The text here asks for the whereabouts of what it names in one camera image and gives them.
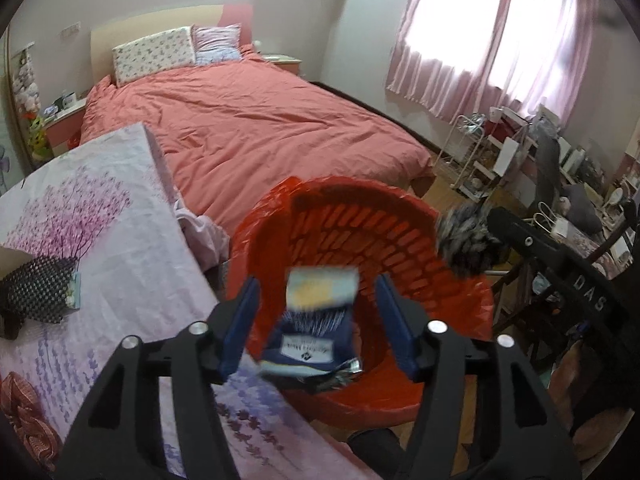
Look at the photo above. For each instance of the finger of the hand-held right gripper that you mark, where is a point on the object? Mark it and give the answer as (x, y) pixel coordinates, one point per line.
(520, 232)

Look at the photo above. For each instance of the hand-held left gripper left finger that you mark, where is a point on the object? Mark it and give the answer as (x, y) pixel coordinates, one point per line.
(242, 320)

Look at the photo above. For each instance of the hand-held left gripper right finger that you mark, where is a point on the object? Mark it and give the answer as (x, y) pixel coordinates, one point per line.
(395, 320)

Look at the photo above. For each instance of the black white fluffy cloth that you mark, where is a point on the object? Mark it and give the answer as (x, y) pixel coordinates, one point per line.
(467, 240)

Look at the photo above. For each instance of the dark blue snack packet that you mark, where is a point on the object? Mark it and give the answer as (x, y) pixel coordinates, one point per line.
(310, 340)

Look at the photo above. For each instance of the red plastic basket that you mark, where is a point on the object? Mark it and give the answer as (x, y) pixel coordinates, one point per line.
(350, 230)

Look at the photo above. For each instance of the light blue floral packet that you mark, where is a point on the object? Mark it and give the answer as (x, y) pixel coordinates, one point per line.
(76, 290)

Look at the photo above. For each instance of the black chair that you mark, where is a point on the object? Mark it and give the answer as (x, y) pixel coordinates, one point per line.
(547, 170)

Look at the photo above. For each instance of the pale pink crumpled cloth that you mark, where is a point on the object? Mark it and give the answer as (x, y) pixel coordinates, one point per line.
(200, 232)

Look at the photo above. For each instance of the pink curtain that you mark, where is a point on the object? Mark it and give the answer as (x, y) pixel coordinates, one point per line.
(450, 75)

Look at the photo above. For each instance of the floral tablecloth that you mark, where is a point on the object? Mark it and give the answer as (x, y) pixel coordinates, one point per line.
(100, 210)

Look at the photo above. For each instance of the bed with pink duvet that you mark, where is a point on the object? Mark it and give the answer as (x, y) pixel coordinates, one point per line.
(260, 125)

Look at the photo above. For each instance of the black mesh pouch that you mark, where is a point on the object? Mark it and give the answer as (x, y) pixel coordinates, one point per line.
(35, 285)

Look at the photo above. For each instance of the red patterned cloth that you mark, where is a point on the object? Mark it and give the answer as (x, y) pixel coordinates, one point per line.
(25, 410)

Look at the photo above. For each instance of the pink white nightstand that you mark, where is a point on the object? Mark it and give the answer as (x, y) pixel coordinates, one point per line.
(62, 127)
(285, 62)

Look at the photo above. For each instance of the yellow green plush toy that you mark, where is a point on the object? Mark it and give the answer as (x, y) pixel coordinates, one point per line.
(37, 135)

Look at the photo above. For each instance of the pink striped pillow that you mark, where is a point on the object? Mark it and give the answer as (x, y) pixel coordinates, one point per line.
(215, 42)

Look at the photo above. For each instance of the white floral pillow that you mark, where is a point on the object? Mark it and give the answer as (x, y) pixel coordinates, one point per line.
(150, 55)

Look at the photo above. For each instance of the beige pink headboard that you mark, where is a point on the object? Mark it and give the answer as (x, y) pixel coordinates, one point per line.
(150, 22)

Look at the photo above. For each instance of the hanging plush toys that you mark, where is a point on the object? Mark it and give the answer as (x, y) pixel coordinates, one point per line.
(25, 85)

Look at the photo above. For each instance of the white wall outlet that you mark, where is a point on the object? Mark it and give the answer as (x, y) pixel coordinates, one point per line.
(70, 30)

